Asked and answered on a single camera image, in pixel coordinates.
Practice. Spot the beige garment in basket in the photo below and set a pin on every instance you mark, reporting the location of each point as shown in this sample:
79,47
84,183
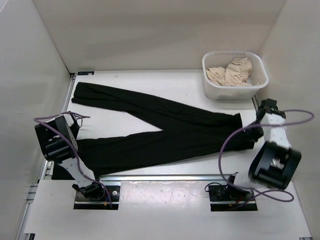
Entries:
226,70

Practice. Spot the black trousers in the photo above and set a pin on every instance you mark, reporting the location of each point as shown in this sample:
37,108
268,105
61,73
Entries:
183,131

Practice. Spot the small dark label tag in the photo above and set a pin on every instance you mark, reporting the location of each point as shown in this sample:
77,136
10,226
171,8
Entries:
85,73

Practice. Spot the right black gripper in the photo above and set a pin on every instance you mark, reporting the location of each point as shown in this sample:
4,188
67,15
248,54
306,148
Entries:
249,136

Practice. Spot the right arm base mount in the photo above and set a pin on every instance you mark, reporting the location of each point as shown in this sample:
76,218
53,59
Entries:
224,198

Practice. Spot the white plastic basket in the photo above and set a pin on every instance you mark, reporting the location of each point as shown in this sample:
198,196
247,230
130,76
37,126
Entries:
229,94

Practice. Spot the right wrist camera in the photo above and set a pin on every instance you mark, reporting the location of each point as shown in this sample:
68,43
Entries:
268,106

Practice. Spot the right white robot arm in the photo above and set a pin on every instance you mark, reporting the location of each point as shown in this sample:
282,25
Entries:
276,162

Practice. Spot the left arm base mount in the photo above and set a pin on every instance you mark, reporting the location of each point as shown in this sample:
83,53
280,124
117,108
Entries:
95,197

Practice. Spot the aluminium front rail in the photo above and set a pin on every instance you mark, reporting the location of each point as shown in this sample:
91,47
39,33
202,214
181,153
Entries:
163,177

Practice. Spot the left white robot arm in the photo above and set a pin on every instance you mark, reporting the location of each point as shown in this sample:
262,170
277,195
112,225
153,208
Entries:
57,137

